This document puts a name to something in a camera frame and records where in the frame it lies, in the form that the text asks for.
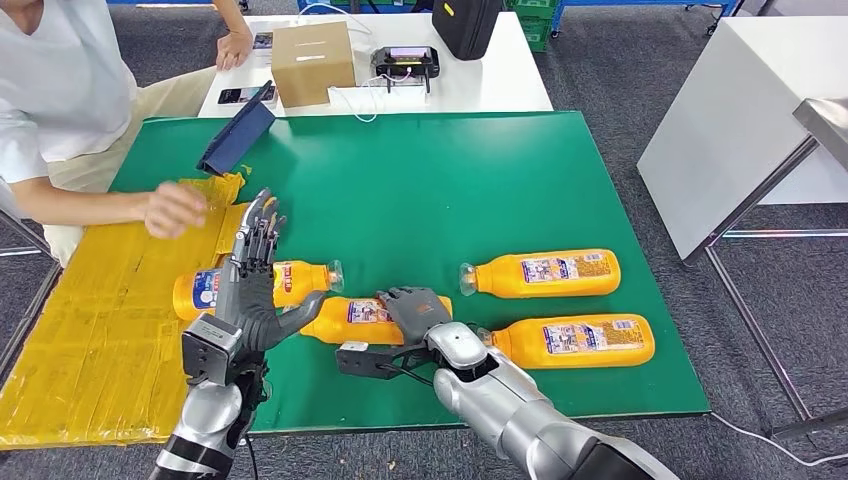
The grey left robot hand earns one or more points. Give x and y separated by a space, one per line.
248 311

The person's left hand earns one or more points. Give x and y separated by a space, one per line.
235 52

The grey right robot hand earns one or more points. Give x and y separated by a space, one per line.
417 311

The person's right hand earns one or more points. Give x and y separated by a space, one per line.
175 210

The orange detergent bottle clear cap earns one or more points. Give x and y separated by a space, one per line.
530 344
298 281
344 324
503 278

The person's left forearm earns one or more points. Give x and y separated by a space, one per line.
230 16

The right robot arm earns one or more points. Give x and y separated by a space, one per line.
517 411

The person's right forearm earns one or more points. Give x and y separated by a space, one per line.
79 205

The printed photo card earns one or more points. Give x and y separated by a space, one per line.
262 41

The brown cardboard box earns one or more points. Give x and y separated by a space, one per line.
311 66

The tablet in blue case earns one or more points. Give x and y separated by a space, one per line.
235 139

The yellow taped cardboard sheet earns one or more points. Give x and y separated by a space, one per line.
99 331

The black handheld controller on stand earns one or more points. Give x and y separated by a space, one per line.
405 63

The person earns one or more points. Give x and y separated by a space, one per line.
53 86

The black carrying case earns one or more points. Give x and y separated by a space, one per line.
465 30

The green plastic crate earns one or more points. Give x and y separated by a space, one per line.
533 30

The large white table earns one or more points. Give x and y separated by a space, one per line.
729 126

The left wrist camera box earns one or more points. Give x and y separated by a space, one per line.
208 348

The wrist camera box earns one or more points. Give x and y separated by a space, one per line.
364 363
208 348

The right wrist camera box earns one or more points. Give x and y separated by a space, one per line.
364 363

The steel frame table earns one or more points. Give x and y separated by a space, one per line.
825 122

